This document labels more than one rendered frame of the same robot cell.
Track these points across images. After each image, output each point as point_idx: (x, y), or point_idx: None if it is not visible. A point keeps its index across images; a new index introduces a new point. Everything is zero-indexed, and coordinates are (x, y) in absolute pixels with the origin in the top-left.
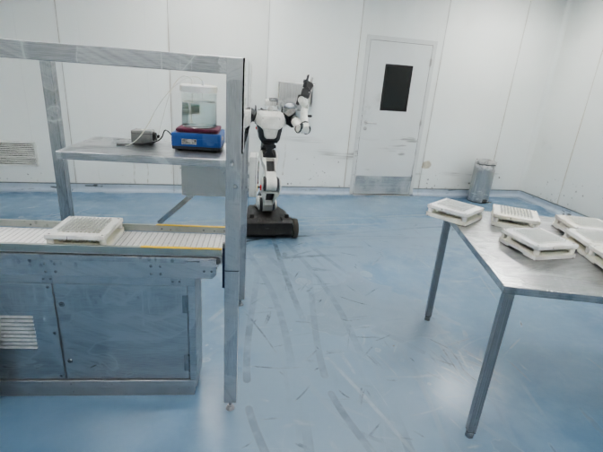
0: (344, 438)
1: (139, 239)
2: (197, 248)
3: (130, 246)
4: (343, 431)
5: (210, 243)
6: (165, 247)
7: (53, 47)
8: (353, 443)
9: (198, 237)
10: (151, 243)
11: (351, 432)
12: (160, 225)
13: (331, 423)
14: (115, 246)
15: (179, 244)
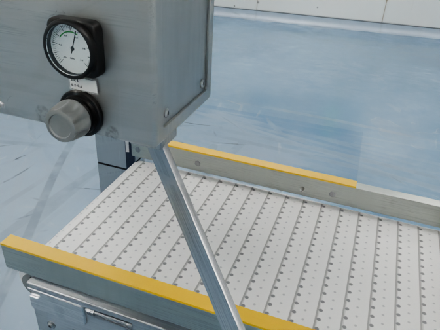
0: (22, 300)
1: (385, 306)
2: (194, 145)
3: (388, 192)
4: (12, 310)
5: (124, 215)
6: (282, 167)
7: None
8: (18, 292)
9: (141, 265)
10: (330, 259)
11: (4, 304)
12: (304, 328)
13: (14, 325)
14: (437, 201)
15: (228, 232)
